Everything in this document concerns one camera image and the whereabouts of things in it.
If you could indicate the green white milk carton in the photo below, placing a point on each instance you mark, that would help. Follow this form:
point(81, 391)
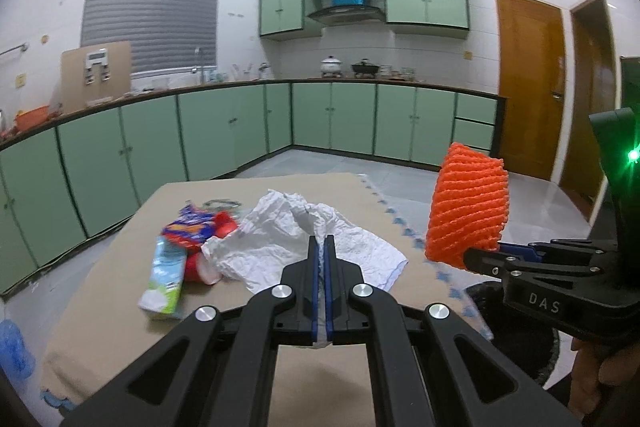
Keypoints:
point(165, 277)

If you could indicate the range hood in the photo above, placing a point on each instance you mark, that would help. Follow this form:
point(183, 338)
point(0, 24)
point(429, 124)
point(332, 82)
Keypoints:
point(345, 14)

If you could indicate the person's right hand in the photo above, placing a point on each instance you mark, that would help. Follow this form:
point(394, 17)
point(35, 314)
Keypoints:
point(585, 377)

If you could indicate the blue red snack wrapper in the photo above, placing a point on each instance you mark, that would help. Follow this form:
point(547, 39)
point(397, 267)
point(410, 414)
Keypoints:
point(192, 229)

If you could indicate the green lower cabinets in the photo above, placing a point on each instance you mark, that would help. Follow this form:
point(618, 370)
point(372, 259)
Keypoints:
point(210, 132)

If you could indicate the grey window blind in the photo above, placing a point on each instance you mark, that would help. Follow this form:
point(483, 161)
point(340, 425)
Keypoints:
point(150, 7)

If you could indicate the black wok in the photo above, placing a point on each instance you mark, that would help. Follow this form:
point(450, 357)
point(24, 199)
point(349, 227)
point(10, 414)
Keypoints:
point(366, 68)

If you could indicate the orange foam fruit net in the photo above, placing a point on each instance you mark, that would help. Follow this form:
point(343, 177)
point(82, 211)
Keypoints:
point(465, 207)

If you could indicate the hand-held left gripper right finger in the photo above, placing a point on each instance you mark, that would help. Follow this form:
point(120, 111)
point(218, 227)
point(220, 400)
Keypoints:
point(330, 302)

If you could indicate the orange basin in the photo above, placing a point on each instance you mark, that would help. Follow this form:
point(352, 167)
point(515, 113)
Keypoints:
point(31, 118)

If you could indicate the metal faucet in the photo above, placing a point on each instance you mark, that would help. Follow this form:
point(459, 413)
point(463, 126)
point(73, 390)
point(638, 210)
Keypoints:
point(198, 64)

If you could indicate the wooden door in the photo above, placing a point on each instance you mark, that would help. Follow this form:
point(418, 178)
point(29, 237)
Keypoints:
point(587, 107)
point(527, 82)

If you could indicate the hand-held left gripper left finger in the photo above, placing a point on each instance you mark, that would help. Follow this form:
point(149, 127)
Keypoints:
point(313, 302)

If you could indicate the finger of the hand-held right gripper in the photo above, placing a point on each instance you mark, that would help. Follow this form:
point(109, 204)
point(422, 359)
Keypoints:
point(487, 259)
point(515, 248)

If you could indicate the cardboard sheet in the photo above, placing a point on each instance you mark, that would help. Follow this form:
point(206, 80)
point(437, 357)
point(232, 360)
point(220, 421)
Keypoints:
point(75, 92)

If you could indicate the white cooking pot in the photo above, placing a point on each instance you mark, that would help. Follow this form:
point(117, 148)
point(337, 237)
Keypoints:
point(331, 66)

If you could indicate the dish rack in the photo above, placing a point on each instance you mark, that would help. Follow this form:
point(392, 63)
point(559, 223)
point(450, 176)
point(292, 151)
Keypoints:
point(397, 73)

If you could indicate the black trash bin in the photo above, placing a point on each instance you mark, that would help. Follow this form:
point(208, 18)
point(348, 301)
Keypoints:
point(520, 347)

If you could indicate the clear plastic wrapper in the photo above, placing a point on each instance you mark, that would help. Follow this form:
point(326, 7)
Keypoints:
point(222, 205)

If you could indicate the white paper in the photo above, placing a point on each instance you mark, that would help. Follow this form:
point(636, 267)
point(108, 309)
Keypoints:
point(260, 247)

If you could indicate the blue plastic bag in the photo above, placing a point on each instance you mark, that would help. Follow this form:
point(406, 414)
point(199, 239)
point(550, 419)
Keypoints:
point(15, 352)

